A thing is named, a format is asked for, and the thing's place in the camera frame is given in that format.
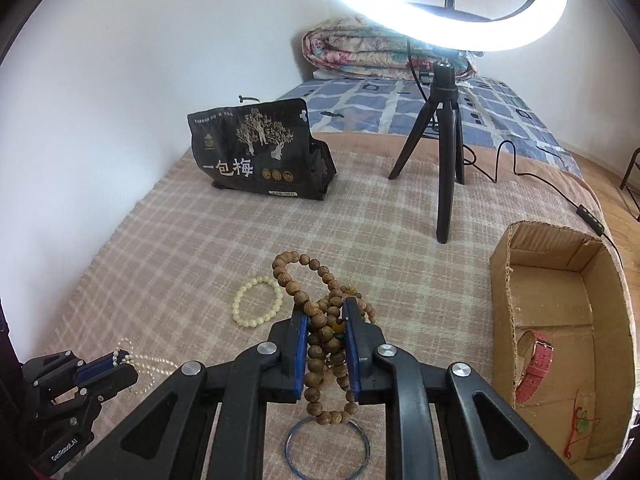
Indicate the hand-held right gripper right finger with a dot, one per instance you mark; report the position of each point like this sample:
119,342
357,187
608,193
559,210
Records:
353,355

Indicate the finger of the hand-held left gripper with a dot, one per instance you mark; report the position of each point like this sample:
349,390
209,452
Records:
112,382
95,367

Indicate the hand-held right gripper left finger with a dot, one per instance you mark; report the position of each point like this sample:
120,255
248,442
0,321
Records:
300,355

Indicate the blue glass bangle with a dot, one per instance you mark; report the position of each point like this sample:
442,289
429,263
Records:
288,447

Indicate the cardboard box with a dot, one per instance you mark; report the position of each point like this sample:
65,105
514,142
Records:
545,300

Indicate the beige plaid blanket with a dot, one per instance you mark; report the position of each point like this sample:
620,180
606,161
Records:
175,240

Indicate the black snack bag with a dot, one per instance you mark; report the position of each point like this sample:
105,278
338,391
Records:
250,160

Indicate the blue patchwork bedsheet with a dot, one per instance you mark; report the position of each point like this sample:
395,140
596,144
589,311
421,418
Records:
360,110

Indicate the black tripod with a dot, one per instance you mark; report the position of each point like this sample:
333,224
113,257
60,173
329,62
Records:
446,125

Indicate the folded floral quilt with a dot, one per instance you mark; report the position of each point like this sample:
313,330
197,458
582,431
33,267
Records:
350,45

